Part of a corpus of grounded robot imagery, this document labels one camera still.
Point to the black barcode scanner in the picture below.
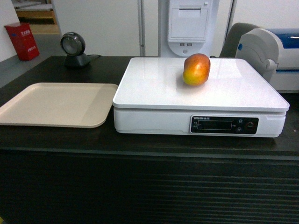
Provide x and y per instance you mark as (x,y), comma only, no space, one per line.
(73,45)

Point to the red yellow mango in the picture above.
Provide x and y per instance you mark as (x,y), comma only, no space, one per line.
(196,69)

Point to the white checkout scale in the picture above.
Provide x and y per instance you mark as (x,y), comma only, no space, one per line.
(152,98)

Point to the grey metal pole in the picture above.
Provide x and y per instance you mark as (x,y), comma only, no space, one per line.
(141,25)

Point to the beige plastic tray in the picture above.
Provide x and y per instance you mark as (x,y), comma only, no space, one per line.
(78,105)

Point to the white receipt printer kiosk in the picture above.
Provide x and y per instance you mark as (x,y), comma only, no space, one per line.
(186,27)

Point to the red fire extinguisher box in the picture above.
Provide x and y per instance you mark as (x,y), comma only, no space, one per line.
(23,40)

